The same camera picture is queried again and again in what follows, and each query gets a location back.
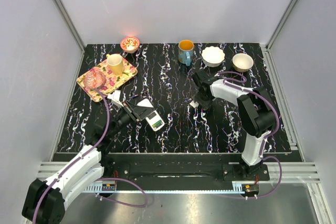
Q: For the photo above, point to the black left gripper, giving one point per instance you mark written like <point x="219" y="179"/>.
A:
<point x="138" y="112"/>

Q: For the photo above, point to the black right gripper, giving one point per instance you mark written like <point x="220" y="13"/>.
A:
<point x="201" y="103"/>

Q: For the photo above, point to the white remote control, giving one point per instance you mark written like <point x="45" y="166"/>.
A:
<point x="155" y="121"/>

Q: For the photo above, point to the white battery cover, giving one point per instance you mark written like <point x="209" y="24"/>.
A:
<point x="194" y="104"/>

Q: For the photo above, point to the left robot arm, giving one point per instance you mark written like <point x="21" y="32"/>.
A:
<point x="47" y="200"/>

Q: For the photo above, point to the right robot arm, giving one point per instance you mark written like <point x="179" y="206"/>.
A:
<point x="258" y="116"/>

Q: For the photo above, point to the white scalloped bowl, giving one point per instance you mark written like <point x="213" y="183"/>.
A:
<point x="213" y="56"/>

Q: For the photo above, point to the blue butterfly mug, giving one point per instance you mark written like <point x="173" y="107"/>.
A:
<point x="186" y="51"/>

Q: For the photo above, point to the floral serving tray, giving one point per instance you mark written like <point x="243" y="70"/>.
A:
<point x="112" y="83"/>

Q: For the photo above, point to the beige bowl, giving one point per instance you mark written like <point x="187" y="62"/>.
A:
<point x="242" y="62"/>

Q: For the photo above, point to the yellow cup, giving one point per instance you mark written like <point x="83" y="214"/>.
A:
<point x="115" y="63"/>

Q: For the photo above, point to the pink patterned glass bowl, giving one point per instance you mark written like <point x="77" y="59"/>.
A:
<point x="94" y="79"/>

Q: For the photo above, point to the red patterned small bowl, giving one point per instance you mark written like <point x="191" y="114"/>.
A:
<point x="130" y="44"/>

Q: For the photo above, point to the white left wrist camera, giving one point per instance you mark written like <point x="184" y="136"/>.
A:
<point x="114" y="97"/>

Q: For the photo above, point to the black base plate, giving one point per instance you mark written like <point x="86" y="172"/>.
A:
<point x="229" y="167"/>

